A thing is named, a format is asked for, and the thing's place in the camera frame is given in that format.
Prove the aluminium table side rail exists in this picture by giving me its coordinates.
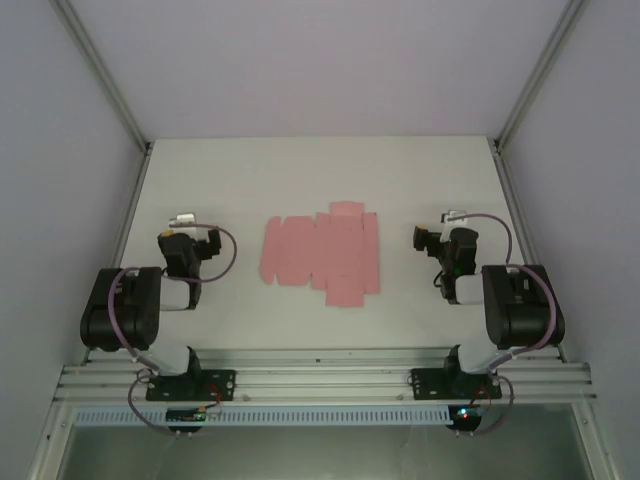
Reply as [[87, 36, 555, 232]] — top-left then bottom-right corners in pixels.
[[109, 141, 154, 274], [491, 139, 566, 361]]

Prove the slim aluminium rail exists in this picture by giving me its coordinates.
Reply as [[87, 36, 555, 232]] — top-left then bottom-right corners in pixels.
[[79, 346, 564, 367]]

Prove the wide grooved aluminium rail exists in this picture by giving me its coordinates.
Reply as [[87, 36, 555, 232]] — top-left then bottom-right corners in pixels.
[[53, 363, 597, 403]]

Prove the pink paper box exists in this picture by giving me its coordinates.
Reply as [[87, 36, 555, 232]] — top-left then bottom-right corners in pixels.
[[258, 201, 382, 309]]

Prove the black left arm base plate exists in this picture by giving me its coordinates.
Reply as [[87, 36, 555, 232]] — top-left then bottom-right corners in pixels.
[[145, 368, 237, 402]]

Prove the aluminium lower frame leg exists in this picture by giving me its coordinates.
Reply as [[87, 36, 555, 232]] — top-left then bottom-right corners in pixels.
[[569, 399, 614, 480], [27, 402, 76, 480]]

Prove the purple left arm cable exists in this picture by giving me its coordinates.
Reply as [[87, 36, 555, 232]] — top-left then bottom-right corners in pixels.
[[108, 222, 238, 437]]

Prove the slotted pale cable duct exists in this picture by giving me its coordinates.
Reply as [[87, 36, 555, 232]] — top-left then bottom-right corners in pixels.
[[73, 405, 451, 427]]

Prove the aluminium frame post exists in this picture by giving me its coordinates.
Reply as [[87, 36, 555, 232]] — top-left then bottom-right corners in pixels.
[[49, 0, 154, 156], [491, 0, 591, 156]]

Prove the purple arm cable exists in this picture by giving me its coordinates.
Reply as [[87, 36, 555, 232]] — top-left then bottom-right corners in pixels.
[[449, 213, 560, 438], [108, 222, 238, 437]]

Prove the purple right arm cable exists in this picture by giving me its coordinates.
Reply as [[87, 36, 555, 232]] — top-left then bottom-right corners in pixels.
[[449, 213, 560, 438]]

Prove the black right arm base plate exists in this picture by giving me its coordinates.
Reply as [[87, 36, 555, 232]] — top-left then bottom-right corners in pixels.
[[410, 368, 503, 402]]

